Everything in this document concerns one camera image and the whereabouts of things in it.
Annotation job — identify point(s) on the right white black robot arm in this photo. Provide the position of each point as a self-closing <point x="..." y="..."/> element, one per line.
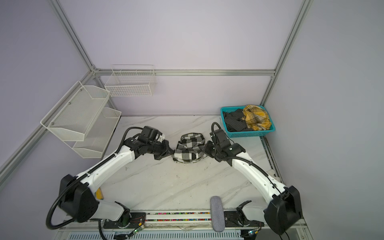
<point x="284" y="203"/>

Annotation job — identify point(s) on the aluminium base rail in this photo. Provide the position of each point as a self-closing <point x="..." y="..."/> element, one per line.
<point x="180" y="225"/>

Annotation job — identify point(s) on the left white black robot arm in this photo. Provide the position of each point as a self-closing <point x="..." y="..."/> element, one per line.
<point x="77" y="194"/>

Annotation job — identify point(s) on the yellow handled toy tool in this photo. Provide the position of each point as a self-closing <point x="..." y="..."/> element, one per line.
<point x="99" y="195"/>

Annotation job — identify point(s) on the white mesh two-tier shelf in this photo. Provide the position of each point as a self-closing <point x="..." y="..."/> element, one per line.
<point x="83" y="121"/>

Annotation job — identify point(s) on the teal plastic basket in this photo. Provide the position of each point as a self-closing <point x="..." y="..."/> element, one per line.
<point x="244" y="134"/>

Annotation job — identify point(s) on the grey foam microphone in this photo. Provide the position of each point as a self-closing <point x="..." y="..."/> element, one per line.
<point x="217" y="214"/>

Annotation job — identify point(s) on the dark grey striped shirt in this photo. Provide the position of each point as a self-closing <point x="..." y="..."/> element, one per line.
<point x="235" y="122"/>

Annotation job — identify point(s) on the black white checkered shirt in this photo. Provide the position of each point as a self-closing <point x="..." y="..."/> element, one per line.
<point x="190" y="149"/>

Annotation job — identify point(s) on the yellow plaid shirt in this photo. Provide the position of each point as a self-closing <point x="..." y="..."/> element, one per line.
<point x="256" y="118"/>

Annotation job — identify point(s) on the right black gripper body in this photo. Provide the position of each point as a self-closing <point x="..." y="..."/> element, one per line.
<point x="211" y="150"/>

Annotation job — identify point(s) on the aluminium frame profile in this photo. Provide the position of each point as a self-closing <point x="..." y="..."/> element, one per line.
<point x="190" y="72"/>

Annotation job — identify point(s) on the white wire wall basket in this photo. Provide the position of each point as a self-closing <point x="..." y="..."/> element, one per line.
<point x="131" y="81"/>

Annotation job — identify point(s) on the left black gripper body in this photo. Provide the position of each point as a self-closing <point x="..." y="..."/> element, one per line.
<point x="159" y="151"/>

